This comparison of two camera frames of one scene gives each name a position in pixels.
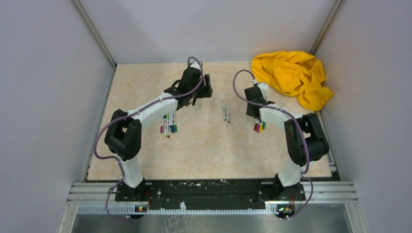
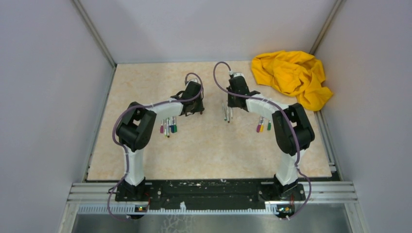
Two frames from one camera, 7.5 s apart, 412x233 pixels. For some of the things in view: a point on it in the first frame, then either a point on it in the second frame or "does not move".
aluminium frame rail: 320,192 does not move
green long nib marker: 224,113 does not move
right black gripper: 248,112 → 230,103
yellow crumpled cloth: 294,74 does not move
